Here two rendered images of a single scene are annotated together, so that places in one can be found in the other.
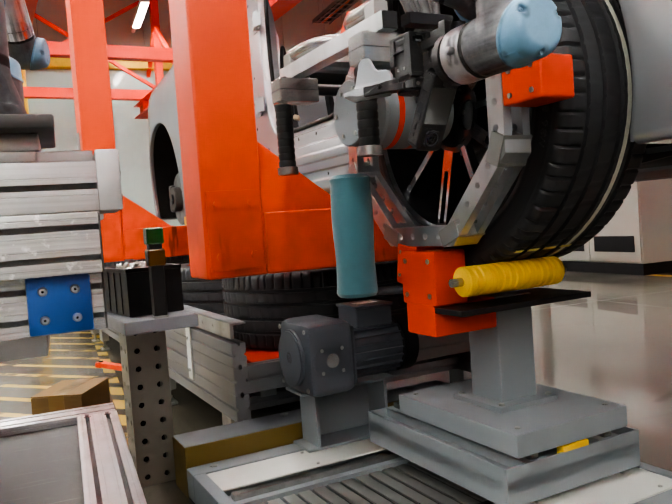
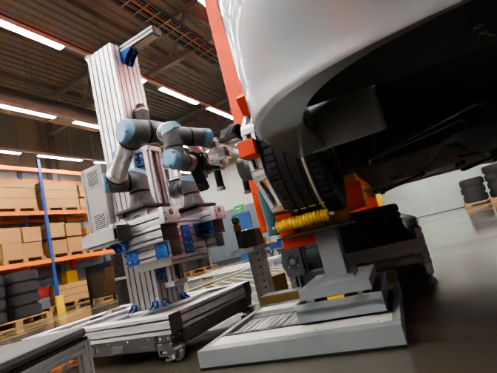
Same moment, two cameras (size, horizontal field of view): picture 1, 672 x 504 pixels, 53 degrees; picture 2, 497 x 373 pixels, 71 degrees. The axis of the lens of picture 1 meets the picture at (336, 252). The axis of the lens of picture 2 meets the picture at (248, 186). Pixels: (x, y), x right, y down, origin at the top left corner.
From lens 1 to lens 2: 1.43 m
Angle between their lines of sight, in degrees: 50
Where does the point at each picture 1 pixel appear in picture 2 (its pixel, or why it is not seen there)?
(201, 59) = not seen: hidden behind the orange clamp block
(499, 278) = (289, 223)
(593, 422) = (345, 286)
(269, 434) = (292, 293)
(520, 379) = (335, 266)
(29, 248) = (149, 237)
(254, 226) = not seen: hidden behind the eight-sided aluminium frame
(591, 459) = (347, 304)
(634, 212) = not seen: outside the picture
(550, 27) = (171, 158)
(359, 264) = (268, 223)
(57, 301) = (160, 249)
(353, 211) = (262, 203)
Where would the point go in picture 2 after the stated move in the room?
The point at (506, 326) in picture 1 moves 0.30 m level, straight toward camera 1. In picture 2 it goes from (321, 242) to (265, 257)
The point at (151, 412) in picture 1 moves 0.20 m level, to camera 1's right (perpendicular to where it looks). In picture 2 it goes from (261, 284) to (281, 282)
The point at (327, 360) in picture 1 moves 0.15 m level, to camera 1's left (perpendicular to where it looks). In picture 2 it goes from (290, 261) to (272, 264)
